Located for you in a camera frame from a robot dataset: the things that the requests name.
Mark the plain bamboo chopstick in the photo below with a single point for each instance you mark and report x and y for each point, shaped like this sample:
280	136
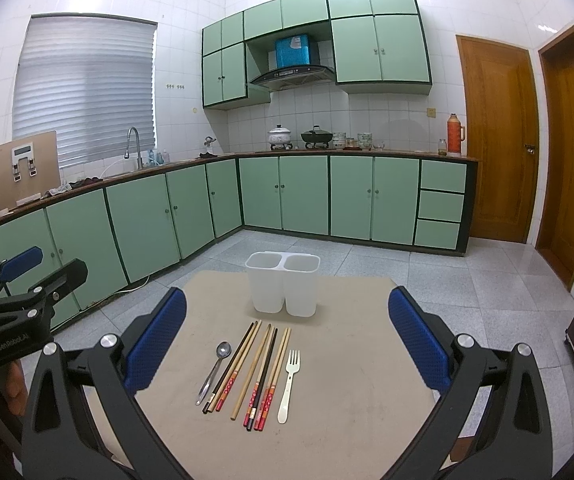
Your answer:
251	372

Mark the white cooking pot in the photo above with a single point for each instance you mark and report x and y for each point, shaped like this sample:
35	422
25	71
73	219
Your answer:
279	139

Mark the black wok pot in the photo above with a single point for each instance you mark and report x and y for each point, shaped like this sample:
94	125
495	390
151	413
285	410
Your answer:
316	138

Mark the green lower kitchen cabinets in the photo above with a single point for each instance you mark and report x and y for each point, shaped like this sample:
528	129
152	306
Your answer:
130	228

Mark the glass jar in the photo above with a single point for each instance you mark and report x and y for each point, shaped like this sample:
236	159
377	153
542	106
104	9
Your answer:
442	149

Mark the white double utensil holder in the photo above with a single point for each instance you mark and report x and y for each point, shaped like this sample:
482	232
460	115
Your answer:
283	281

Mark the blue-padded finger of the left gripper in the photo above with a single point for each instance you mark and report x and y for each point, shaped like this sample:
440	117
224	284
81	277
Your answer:
13	268

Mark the black red-end chopstick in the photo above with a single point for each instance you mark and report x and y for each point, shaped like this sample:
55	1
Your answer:
262	378

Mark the metal spoon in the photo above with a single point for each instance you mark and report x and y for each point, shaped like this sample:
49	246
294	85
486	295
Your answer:
222	352

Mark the blue box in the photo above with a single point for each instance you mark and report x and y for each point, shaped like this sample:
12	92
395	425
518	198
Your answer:
296	50

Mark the orange thermos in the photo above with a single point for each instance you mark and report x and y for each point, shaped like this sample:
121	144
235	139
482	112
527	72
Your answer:
456	134

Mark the cream plastic fork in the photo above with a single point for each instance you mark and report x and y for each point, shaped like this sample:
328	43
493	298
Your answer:
292	368

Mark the wooden red-orange chopstick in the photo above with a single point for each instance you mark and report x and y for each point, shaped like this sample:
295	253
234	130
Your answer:
266	404

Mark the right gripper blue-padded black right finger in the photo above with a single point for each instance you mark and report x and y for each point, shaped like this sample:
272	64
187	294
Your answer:
514	436

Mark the black range hood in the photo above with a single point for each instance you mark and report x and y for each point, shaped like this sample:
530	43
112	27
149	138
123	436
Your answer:
294	76

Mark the brown board with device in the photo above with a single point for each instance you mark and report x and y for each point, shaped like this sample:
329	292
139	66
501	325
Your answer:
28	169

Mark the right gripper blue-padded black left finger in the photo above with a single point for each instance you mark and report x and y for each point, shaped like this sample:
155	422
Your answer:
60	439

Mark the person's left hand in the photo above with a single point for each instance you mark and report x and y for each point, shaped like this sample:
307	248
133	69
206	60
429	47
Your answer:
14	390

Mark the green upper kitchen cabinets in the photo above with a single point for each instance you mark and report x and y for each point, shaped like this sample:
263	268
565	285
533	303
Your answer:
371	45

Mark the wooden door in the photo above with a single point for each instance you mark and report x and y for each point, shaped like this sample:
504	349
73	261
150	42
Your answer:
555	239
502	134

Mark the green kitchen cabinets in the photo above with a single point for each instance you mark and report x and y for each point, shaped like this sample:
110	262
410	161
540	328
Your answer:
371	45
130	228

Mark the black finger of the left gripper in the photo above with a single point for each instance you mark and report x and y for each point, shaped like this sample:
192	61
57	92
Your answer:
58	285

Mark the window blind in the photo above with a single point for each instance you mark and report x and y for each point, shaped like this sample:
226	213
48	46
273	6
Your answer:
89	78

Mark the dark brown chopstick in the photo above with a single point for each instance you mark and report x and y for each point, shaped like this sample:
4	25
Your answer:
225	375

